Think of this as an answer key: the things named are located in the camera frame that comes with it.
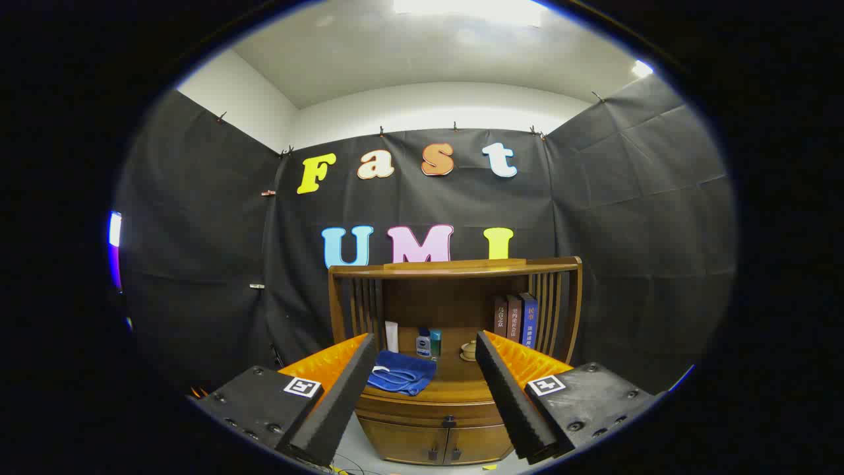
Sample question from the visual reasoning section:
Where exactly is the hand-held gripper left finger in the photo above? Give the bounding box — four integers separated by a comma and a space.
188, 333, 378, 468

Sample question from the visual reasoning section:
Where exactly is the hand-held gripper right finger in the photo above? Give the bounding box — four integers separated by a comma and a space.
475, 330, 667, 466

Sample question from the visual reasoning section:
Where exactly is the wooden drawer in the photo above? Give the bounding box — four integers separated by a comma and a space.
355, 396, 510, 429

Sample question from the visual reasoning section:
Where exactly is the wooden countertop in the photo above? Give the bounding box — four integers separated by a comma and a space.
361, 350, 505, 404

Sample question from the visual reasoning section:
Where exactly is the wooden cabinet door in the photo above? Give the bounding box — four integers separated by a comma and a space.
445, 426, 515, 464
359, 419, 449, 466

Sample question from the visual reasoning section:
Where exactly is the wooden cabinet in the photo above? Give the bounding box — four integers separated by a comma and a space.
328, 256, 584, 466

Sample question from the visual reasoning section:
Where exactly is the blue towel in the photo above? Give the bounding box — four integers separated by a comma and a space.
367, 350, 437, 396

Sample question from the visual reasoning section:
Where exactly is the blue book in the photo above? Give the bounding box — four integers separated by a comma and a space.
520, 292, 539, 348

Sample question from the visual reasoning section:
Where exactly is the black backdrop cloth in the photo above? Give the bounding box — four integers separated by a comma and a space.
115, 73, 738, 396

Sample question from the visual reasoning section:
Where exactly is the ceiling light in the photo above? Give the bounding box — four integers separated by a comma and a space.
394, 0, 548, 27

